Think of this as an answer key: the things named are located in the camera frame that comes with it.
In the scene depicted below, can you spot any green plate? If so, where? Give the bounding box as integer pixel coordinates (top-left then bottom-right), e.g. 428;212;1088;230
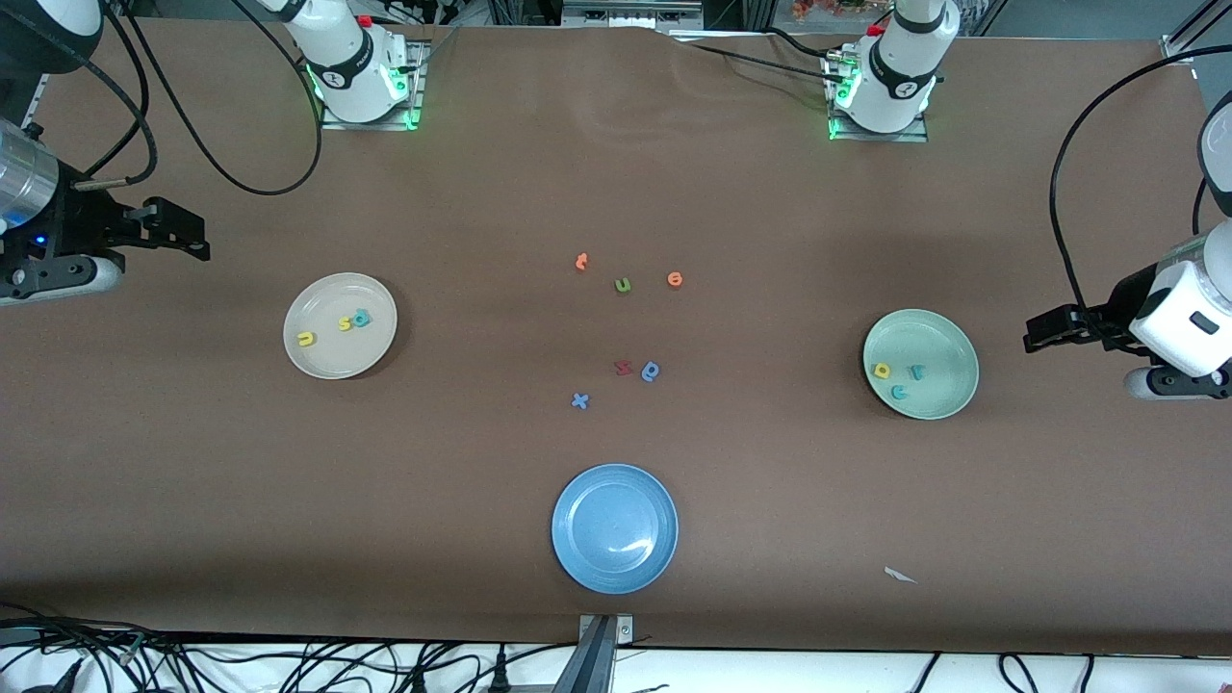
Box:
862;308;981;421

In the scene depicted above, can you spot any beige brown plate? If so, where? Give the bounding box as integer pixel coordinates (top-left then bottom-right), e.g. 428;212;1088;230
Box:
283;272;398;380

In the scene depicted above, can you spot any blue plate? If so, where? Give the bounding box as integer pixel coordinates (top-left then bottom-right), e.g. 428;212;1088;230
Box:
552;464;680;595

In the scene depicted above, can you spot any grey power strip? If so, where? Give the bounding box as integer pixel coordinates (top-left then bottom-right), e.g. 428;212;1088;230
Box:
563;0;705;31

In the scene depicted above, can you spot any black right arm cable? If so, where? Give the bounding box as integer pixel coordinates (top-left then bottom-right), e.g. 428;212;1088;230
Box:
63;0;324;197

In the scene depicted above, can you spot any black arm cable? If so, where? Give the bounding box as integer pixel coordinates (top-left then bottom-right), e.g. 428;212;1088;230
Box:
63;0;324;197
1049;46;1232;321

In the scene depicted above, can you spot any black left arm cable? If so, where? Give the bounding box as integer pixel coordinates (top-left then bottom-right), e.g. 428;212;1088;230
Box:
1049;46;1232;321

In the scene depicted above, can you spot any aluminium side rail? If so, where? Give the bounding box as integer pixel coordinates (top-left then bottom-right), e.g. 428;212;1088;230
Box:
24;65;55;124

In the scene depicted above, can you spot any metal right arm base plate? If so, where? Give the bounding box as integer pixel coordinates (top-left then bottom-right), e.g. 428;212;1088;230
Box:
321;38;425;132

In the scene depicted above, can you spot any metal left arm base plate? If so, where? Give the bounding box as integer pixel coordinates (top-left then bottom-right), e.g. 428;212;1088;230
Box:
828;53;930;143

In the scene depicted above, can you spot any aluminium corner bracket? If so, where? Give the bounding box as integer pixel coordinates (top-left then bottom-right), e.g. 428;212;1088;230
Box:
1160;0;1232;66

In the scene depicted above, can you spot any black base cable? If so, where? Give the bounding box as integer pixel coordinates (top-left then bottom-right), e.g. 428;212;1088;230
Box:
765;27;848;61
685;42;836;80

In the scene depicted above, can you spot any metal table edge bracket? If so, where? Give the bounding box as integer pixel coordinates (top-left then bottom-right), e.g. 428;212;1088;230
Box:
577;613;634;644

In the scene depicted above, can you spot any grey support post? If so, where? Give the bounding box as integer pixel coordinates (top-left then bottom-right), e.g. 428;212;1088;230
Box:
552;616;617;693

